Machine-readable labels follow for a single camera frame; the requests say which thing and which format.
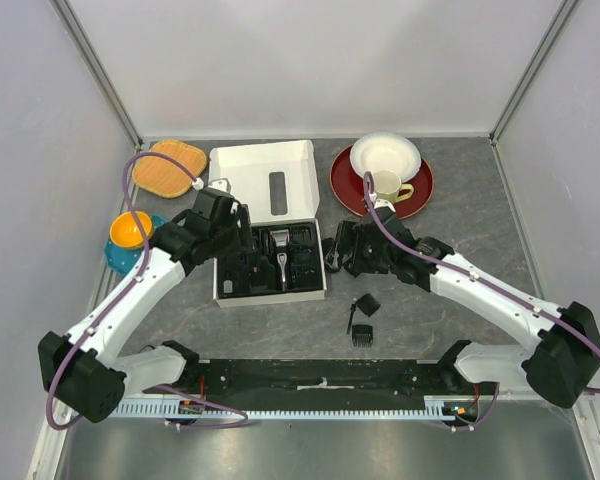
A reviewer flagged teal dotted plate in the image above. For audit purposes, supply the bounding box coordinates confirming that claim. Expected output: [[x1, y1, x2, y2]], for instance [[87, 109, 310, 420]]
[[104, 239, 143, 276]]

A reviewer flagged silver black hair clipper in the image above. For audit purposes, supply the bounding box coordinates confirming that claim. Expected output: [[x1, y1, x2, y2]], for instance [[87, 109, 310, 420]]
[[271, 229, 290, 291]]

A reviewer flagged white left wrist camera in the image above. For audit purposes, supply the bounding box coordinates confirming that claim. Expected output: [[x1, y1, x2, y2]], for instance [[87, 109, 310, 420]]
[[207, 178, 231, 195]]

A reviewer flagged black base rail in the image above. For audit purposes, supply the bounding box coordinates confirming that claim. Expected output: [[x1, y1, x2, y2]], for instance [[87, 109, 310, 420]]
[[142, 357, 501, 414]]

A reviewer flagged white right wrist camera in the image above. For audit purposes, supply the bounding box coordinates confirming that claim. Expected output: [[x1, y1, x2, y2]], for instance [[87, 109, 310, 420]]
[[373, 198, 395, 212]]

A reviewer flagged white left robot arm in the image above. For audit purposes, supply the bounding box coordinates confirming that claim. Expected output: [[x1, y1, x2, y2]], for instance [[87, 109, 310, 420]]
[[38, 187, 253, 430]]

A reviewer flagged red round plate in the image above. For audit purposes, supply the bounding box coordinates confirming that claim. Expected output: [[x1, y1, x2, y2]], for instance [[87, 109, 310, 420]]
[[329, 146, 436, 221]]

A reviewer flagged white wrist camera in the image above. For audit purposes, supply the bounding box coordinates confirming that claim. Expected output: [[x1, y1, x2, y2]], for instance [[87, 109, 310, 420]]
[[207, 178, 231, 195], [373, 198, 395, 212]]

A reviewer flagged black plastic insert tray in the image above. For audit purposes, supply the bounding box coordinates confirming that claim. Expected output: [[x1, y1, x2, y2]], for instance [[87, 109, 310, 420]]
[[214, 220, 326, 305]]

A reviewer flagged white ceramic bowl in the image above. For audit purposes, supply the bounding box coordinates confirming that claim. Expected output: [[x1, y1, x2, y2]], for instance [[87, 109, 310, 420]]
[[350, 132, 422, 182]]

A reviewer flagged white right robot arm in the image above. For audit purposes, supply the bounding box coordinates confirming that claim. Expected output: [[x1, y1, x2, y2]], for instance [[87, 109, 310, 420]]
[[327, 207, 600, 408]]

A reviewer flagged woven orange tray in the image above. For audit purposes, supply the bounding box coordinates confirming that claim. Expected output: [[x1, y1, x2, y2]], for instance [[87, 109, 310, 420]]
[[132, 139, 208, 199]]

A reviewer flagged black cleaning brush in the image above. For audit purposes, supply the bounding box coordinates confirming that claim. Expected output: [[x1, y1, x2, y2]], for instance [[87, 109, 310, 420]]
[[346, 299, 357, 335]]

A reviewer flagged light green mug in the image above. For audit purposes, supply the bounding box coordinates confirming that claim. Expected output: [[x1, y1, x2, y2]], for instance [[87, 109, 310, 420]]
[[369, 170, 415, 207]]

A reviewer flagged black guard comb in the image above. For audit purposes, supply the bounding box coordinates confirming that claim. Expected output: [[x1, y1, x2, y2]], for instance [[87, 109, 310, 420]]
[[321, 237, 341, 273], [351, 324, 374, 348], [355, 293, 381, 317]]

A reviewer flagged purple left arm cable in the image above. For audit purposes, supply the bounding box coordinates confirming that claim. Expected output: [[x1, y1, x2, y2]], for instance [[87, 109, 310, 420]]
[[44, 151, 251, 432]]

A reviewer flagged light blue cable duct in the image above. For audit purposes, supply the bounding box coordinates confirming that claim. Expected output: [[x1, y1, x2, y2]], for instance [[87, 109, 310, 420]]
[[110, 395, 466, 421]]

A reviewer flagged white cardboard box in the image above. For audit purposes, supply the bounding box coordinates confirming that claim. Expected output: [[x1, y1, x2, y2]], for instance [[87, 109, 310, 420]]
[[206, 139, 329, 310]]

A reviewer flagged orange small bowl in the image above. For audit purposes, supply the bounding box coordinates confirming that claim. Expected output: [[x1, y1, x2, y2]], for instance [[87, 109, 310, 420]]
[[109, 211, 153, 250]]

